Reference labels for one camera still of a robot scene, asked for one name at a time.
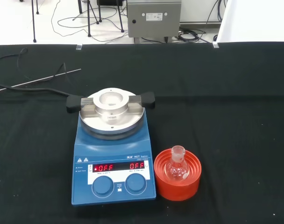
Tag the clear cloth clip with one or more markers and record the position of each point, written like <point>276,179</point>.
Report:
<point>215,45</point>
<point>79,46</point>

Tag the grey metal cabinet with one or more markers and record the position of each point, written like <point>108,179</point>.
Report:
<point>153,28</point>

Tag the white board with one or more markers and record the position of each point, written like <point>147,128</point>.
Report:
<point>256,21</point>

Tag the thin steel rod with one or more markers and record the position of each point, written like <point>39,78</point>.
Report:
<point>39,80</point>

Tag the heater with blue base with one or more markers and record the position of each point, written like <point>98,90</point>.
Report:
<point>114,149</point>

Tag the black bench cloth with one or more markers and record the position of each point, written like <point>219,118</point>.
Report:
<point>226,116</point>

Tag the black tripod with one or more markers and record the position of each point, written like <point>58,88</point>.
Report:
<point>33,23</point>
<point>89,23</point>

